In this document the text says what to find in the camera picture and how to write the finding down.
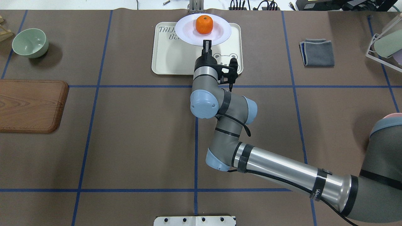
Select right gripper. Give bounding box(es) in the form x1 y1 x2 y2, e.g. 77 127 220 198
194 40 217 71

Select orange fruit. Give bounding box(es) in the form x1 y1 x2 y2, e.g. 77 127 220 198
195 15 214 35

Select white plate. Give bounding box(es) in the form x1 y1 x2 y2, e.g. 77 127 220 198
175 13 232 47

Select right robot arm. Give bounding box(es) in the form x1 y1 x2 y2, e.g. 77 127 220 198
190 40 402 223

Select cream bear tray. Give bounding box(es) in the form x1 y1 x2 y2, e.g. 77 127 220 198
152 22 243 75

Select grey folded cloth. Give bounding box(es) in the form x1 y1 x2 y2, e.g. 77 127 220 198
300 39 335 67

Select green bowl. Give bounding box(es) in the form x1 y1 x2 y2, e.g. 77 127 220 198
12 28 49 58

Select wooden cutting board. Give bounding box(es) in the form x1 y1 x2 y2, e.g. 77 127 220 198
0 79 69 133

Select pink bowl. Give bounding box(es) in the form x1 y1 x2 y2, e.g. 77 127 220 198
383 112 402 119

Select wooden dish rack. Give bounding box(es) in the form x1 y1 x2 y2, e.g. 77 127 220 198
0 16 14 42

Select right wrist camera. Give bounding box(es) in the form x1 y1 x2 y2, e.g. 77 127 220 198
217 58 238 86

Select grey metal bracket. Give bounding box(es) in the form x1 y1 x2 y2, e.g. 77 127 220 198
188 0 205 14

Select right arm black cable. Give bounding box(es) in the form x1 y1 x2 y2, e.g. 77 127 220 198
215 82 358 226

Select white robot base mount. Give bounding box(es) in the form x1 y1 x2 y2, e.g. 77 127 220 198
153 216 237 226

